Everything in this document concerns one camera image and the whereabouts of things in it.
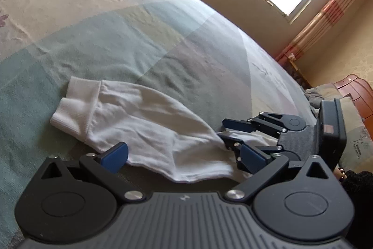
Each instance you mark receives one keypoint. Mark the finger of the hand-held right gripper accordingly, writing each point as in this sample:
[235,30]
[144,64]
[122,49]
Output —
[236,124]
[230,141]

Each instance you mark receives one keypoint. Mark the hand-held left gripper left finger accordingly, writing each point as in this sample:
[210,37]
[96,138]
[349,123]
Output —
[115,158]

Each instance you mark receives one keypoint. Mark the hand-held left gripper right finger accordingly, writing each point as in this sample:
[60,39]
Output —
[253,158]

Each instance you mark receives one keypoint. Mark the white sweatshirt with bear print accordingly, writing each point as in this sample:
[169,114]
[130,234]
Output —
[131,120]

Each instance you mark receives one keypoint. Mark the person's right forearm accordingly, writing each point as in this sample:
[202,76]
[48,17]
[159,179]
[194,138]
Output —
[361,202]

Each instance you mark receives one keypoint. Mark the person's right hand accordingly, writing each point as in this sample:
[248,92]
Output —
[339,174]

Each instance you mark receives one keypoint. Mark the grey crumpled cloth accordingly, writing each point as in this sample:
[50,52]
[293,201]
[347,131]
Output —
[313,98]

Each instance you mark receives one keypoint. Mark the cream pillow with dark edge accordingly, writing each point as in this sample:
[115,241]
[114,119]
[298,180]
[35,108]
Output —
[329,91]

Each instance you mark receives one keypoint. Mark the pale printed pillow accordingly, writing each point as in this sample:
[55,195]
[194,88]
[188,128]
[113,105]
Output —
[360,135]

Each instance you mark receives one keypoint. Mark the wooden nightstand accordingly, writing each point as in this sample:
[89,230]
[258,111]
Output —
[297,71]

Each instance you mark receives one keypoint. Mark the wooden bed headboard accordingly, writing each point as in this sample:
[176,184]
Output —
[358,91]

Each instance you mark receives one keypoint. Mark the pink striped curtain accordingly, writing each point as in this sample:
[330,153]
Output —
[326,15]

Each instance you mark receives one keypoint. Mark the pastel patchwork bed sheet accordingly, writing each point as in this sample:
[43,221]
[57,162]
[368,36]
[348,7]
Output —
[116,18]

